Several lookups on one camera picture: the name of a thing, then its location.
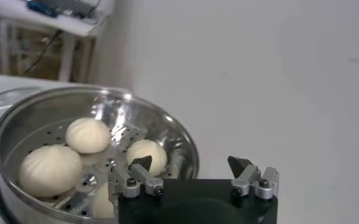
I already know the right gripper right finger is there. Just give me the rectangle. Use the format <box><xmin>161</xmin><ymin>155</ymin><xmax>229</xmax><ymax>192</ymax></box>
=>
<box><xmin>227</xmin><ymin>155</ymin><xmax>280</xmax><ymax>200</ymax></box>

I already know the white steamed baozi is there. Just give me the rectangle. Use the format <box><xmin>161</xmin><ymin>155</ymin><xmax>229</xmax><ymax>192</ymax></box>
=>
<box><xmin>18</xmin><ymin>144</ymin><xmax>83</xmax><ymax>198</ymax></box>
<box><xmin>126</xmin><ymin>139</ymin><xmax>168</xmax><ymax>177</ymax></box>
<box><xmin>91</xmin><ymin>181</ymin><xmax>116</xmax><ymax>220</ymax></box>
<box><xmin>65</xmin><ymin>117</ymin><xmax>112</xmax><ymax>155</ymax></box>

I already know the grey flat device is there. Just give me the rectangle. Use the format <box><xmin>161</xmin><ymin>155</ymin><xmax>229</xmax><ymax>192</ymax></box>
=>
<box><xmin>51</xmin><ymin>0</ymin><xmax>102</xmax><ymax>16</ymax></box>

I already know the stainless steel steamer basket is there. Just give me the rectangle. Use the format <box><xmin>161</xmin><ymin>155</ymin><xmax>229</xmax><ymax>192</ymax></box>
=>
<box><xmin>0</xmin><ymin>86</ymin><xmax>201</xmax><ymax>224</ymax></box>

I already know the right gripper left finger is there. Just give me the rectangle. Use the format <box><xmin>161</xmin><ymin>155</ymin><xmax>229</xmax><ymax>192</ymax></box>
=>
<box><xmin>108</xmin><ymin>155</ymin><xmax>165</xmax><ymax>203</ymax></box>

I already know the black hanging cable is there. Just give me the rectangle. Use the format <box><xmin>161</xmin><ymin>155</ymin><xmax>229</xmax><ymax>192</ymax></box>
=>
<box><xmin>22</xmin><ymin>29</ymin><xmax>64</xmax><ymax>75</ymax></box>

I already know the white side table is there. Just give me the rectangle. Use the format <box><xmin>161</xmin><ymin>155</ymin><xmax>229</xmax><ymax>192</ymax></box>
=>
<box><xmin>0</xmin><ymin>0</ymin><xmax>115</xmax><ymax>83</ymax></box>

